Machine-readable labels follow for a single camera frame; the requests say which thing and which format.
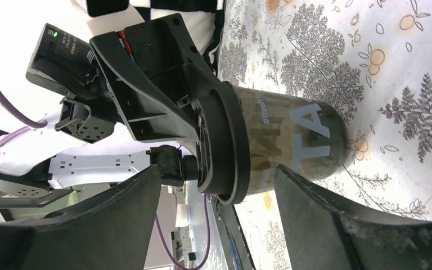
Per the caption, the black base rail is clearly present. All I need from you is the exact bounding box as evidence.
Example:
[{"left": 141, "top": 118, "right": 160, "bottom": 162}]
[{"left": 209, "top": 197, "right": 256, "bottom": 270}]

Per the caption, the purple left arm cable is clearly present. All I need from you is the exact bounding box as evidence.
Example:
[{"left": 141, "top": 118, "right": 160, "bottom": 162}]
[{"left": 0, "top": 50, "right": 49, "bottom": 163}]

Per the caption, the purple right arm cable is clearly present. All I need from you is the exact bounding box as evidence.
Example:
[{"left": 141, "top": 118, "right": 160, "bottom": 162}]
[{"left": 154, "top": 193, "right": 212, "bottom": 270}]

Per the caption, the single black coffee cup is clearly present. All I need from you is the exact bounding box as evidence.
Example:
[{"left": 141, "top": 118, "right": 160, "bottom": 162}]
[{"left": 235, "top": 87, "right": 348, "bottom": 195}]

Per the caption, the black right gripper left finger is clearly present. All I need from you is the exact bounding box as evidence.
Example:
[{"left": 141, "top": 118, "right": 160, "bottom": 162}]
[{"left": 0, "top": 165, "right": 161, "bottom": 269}]

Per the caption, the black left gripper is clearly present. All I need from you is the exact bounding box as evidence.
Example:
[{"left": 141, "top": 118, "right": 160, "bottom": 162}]
[{"left": 90, "top": 18, "right": 222, "bottom": 187}]

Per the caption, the single black lid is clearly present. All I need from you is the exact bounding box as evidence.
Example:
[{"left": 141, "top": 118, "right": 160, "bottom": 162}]
[{"left": 195, "top": 82, "right": 250, "bottom": 205}]

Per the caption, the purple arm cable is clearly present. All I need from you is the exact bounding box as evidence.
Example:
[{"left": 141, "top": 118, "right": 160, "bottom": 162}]
[
  {"left": 0, "top": 50, "right": 49, "bottom": 163},
  {"left": 154, "top": 193, "right": 212, "bottom": 270}
]

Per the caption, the black white checkered blanket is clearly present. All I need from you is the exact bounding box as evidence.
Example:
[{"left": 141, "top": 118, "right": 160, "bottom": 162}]
[{"left": 71, "top": 1, "right": 226, "bottom": 74}]

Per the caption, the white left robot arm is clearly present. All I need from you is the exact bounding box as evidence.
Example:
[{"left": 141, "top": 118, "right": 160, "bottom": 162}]
[{"left": 0, "top": 1, "right": 225, "bottom": 209}]

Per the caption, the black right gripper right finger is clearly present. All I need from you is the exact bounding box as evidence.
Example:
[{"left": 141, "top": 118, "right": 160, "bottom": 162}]
[{"left": 274, "top": 165, "right": 432, "bottom": 269}]

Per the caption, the floral tablecloth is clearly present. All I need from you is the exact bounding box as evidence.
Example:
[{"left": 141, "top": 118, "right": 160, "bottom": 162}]
[{"left": 215, "top": 0, "right": 432, "bottom": 270}]

